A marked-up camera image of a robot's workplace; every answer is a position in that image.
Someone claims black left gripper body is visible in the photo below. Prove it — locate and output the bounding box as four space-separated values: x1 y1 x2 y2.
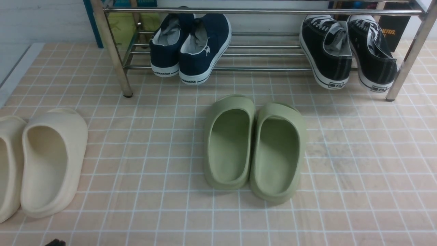
45 239 66 246

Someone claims navy canvas shoe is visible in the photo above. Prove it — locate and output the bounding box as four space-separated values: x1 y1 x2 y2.
149 13 196 78
179 13 231 85

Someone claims silver metal shoe rack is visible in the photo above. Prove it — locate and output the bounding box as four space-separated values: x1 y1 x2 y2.
90 0 436 102

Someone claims right cream foam slipper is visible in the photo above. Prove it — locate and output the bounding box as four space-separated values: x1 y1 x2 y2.
20 108 88 218

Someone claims cream foam slipper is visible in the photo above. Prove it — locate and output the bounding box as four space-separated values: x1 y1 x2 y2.
0 115 27 223
20 108 88 218

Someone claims left cream foam slipper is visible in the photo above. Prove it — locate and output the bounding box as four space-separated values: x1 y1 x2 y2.
0 115 27 223

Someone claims left green foam slipper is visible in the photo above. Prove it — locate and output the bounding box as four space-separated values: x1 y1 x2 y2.
203 94 256 190

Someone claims green foam slipper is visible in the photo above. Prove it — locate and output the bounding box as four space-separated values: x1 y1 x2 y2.
249 102 308 204
203 94 256 190

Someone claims blue and green board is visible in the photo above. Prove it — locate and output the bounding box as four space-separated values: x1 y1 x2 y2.
83 0 161 49

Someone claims right green foam slipper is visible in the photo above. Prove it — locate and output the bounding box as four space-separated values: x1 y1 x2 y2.
249 102 308 204

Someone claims left black canvas sneaker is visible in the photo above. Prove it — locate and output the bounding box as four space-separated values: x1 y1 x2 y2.
299 15 353 90

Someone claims black canvas sneaker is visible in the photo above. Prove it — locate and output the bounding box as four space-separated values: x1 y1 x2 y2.
347 15 397 93
299 15 353 90

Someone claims right black canvas sneaker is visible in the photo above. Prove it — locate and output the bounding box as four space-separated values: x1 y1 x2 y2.
347 15 397 93

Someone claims black book with orange text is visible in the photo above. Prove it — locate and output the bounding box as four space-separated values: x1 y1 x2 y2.
378 2 410 52

